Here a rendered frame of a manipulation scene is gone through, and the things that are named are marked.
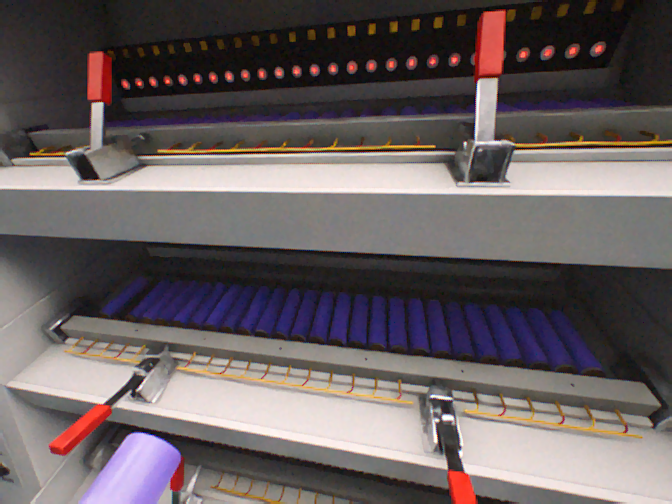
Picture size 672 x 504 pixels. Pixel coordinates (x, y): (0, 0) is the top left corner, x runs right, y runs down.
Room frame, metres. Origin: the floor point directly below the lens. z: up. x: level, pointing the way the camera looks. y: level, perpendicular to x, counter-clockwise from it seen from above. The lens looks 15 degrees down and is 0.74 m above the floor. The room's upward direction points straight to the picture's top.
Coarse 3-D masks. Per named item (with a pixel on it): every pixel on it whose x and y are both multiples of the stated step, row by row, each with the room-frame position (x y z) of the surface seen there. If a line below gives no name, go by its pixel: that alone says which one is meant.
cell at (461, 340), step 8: (448, 304) 0.27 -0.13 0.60; (456, 304) 0.26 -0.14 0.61; (448, 312) 0.26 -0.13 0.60; (456, 312) 0.25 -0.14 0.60; (448, 320) 0.25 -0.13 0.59; (456, 320) 0.24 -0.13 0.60; (464, 320) 0.25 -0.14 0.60; (448, 328) 0.25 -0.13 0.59; (456, 328) 0.24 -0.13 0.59; (464, 328) 0.24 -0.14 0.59; (456, 336) 0.23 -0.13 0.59; (464, 336) 0.23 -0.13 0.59; (456, 344) 0.22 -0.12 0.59; (464, 344) 0.22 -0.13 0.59; (456, 352) 0.22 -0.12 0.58; (464, 352) 0.21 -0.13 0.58; (472, 352) 0.21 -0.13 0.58
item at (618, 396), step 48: (96, 336) 0.26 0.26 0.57; (144, 336) 0.24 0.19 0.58; (192, 336) 0.24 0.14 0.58; (240, 336) 0.24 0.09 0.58; (288, 384) 0.20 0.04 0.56; (432, 384) 0.19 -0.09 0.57; (480, 384) 0.18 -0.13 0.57; (528, 384) 0.18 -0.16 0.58; (576, 384) 0.18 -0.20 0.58; (624, 384) 0.17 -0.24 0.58; (624, 432) 0.15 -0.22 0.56
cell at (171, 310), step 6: (192, 282) 0.33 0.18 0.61; (186, 288) 0.32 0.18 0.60; (192, 288) 0.32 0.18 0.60; (180, 294) 0.31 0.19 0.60; (186, 294) 0.31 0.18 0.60; (192, 294) 0.31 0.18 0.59; (174, 300) 0.30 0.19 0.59; (180, 300) 0.30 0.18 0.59; (186, 300) 0.30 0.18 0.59; (168, 306) 0.29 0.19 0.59; (174, 306) 0.29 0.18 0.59; (180, 306) 0.29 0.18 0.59; (162, 312) 0.28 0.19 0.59; (168, 312) 0.28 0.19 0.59; (174, 312) 0.28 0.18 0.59; (156, 318) 0.27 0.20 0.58; (162, 318) 0.27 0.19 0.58; (168, 318) 0.27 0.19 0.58; (168, 324) 0.28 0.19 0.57
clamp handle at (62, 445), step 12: (144, 372) 0.21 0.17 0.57; (132, 384) 0.20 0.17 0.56; (120, 396) 0.18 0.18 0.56; (96, 408) 0.17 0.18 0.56; (108, 408) 0.17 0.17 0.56; (84, 420) 0.16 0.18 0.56; (96, 420) 0.16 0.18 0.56; (72, 432) 0.15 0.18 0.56; (84, 432) 0.15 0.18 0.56; (60, 444) 0.14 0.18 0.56; (72, 444) 0.14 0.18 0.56
